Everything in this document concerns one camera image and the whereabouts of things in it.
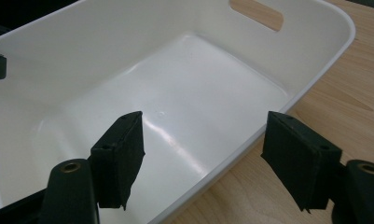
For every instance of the white plastic basket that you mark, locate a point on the white plastic basket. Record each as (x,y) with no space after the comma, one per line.
(191,93)

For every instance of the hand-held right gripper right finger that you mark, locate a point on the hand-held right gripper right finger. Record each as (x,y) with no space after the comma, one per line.
(302,161)

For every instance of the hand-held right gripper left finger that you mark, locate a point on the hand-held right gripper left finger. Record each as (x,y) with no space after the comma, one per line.
(119,155)

